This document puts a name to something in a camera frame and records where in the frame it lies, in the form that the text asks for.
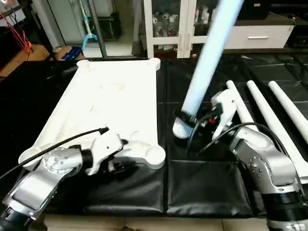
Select white plastic table leg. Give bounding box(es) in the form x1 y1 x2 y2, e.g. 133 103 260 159
172 0 244 140
268 81 308 145
226 80 256 128
246 80 308 186

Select white plastic table top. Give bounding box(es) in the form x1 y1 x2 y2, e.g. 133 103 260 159
18 58 167 170

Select black work mat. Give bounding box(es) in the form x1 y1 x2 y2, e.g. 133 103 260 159
0 53 308 217

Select white glass-door cabinet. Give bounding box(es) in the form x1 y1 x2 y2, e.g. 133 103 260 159
143 0 231 58

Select white drawer unit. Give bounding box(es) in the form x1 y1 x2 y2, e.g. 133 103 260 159
224 12 295 50

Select black speaker box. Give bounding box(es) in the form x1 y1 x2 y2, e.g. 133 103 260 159
241 0 270 20

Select blue and yellow box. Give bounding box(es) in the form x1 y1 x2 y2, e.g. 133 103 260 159
55 46 85 61

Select brown wooden desk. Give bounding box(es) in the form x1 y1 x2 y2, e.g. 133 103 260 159
0 44 51 77

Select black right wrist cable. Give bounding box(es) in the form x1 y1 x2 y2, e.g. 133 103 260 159
185 108 270 159

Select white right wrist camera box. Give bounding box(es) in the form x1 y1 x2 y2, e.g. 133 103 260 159
211 90 237 140

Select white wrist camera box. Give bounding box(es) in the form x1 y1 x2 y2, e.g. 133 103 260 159
87 130 127 175
211 90 237 140

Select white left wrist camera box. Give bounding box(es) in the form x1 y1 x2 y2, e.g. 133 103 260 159
87 130 127 175

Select teal long-handled dustpan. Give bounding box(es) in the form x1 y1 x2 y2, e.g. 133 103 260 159
81 0 99 51

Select red cables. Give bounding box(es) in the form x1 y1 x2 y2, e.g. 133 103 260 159
0 10 34 53

